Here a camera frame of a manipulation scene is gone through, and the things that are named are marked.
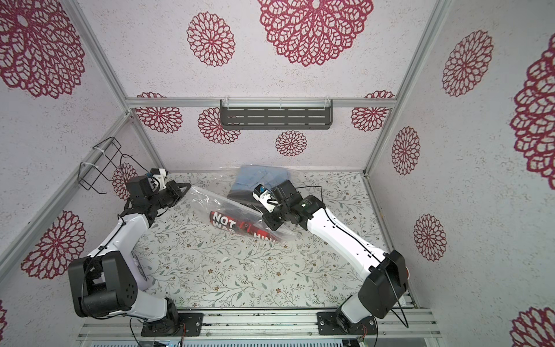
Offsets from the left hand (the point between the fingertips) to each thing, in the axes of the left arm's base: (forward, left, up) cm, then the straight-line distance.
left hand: (189, 184), depth 86 cm
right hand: (-13, -31, -1) cm, 34 cm away
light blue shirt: (+25, -19, -23) cm, 40 cm away
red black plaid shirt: (-12, -21, -6) cm, 25 cm away
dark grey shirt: (+9, -19, -20) cm, 29 cm away
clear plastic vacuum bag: (-5, -8, -4) cm, 10 cm away
